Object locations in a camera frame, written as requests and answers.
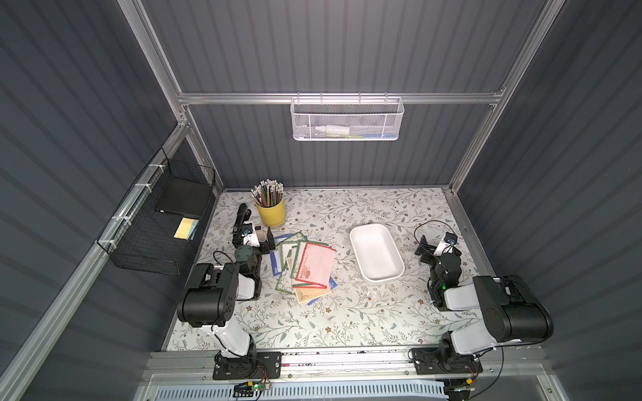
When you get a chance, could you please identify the white wire mesh basket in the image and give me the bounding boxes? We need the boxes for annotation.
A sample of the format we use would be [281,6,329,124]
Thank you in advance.
[290,96,405,141]

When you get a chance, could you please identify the floral table mat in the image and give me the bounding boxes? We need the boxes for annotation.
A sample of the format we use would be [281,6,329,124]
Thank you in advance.
[165,187,525,350]

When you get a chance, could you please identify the black notebook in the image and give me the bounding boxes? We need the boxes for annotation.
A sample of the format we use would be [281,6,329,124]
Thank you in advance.
[155,177,212,219]

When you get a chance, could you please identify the yellow pencil cup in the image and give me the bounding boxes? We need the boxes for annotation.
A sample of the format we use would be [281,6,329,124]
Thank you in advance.
[256,200,287,227]

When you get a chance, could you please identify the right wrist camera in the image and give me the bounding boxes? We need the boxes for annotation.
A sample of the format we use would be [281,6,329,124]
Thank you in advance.
[434,232,458,257]

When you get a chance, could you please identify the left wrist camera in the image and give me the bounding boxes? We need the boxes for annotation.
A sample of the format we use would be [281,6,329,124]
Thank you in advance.
[242,222,268,247]

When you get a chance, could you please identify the coloured pencils bunch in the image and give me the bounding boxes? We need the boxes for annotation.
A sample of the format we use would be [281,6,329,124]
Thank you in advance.
[251,179,284,208]

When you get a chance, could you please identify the white plastic storage box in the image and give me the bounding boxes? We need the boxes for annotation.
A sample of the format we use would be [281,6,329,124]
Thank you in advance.
[349,223,406,285]

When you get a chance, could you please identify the black wire wall basket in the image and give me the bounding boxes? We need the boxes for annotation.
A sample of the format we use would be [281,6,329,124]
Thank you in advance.
[97,153,216,276]

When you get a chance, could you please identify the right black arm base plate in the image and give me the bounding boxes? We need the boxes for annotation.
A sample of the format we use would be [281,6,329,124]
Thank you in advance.
[410,348,483,376]

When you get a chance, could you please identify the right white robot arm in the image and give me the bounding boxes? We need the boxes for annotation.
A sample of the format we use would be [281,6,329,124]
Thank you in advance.
[416,232,554,364]

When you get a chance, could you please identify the blue floral stationery paper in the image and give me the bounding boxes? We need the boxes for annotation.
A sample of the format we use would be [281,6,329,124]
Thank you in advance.
[269,233,293,277]

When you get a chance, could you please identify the black stapler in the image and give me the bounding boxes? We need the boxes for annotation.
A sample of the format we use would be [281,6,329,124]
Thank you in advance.
[232,203,253,248]

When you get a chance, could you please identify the aluminium front rail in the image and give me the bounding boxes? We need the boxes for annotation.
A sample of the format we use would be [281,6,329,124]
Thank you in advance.
[140,346,553,386]

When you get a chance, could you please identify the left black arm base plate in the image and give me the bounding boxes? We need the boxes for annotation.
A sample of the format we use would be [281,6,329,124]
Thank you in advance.
[212,352,282,381]

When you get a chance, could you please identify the white glue bottle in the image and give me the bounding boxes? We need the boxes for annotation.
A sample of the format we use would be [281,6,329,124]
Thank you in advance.
[315,125,350,136]

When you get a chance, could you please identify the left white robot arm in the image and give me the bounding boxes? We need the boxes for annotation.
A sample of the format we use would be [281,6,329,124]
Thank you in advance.
[177,227,275,362]

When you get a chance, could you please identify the beige stationery paper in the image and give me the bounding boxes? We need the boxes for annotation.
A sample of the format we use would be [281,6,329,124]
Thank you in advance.
[294,287,328,304]

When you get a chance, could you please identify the white ribbed cable duct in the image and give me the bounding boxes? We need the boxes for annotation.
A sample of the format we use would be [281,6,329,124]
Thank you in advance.
[151,379,448,400]

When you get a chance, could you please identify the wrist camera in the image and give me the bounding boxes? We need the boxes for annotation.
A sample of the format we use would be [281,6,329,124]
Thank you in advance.
[434,232,458,257]
[242,222,268,247]

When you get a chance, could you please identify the yellow sticky notes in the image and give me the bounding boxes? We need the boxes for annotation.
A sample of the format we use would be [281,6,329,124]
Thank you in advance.
[174,217,199,240]

